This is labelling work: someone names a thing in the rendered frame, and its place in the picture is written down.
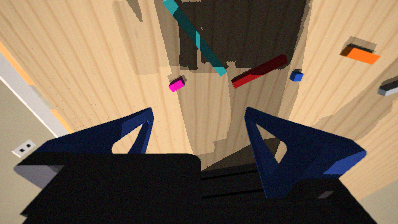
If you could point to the small blue block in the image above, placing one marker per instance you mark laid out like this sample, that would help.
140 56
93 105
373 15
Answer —
296 76

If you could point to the orange rod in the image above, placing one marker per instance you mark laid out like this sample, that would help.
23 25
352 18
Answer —
359 55

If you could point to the turquoise rod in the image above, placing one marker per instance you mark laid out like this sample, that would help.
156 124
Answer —
188 27

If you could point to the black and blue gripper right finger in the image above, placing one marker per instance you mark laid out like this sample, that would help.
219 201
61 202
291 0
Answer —
311 153

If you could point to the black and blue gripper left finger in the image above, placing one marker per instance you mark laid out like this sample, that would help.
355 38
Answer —
99 139

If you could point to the red rod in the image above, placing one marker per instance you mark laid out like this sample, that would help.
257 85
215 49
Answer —
260 70

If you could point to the magenta rod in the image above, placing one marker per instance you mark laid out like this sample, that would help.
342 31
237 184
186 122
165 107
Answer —
179 83

